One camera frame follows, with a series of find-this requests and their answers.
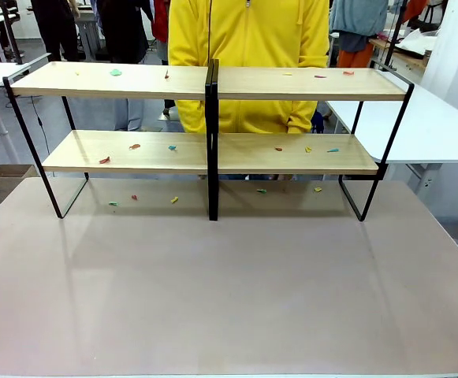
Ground person's left forearm yellow sleeve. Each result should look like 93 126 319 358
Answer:
286 100 318 135

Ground person in yellow hoodie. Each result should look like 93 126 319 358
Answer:
167 0 331 135

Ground orange garment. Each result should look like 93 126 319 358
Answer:
337 41 375 69

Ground red jacket figure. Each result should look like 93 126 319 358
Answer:
151 0 172 44

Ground bystander in dark coat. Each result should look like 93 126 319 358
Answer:
95 0 154 65

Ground grey-blue hanging garment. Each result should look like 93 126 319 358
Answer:
329 0 390 53

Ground wooden background table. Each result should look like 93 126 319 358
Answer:
369 37 427 72

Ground brown cardboard box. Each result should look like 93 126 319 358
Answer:
0 164 39 205

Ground black metal pole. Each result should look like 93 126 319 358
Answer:
1 0 25 65
383 0 407 69

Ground white paper sheet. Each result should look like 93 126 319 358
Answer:
393 29 438 56

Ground bystander in black clothes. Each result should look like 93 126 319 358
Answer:
34 0 82 63

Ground wood shelf unit black frame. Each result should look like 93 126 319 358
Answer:
210 58 415 222
2 58 220 221

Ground black hanging cable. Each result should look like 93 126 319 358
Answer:
26 94 51 157

